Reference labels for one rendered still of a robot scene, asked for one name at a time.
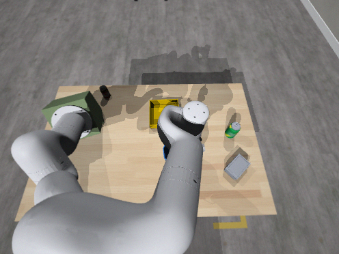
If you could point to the grey hinged case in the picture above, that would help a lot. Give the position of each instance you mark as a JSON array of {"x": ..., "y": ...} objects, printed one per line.
[{"x": 238, "y": 165}]

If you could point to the green drink can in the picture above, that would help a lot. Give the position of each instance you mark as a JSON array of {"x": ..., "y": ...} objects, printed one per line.
[{"x": 232, "y": 130}]

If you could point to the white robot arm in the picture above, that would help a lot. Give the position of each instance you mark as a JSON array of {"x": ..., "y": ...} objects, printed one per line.
[{"x": 67, "y": 220}]

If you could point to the yellow square tray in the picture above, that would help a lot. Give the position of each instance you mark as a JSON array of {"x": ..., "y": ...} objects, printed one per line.
[{"x": 156, "y": 107}]

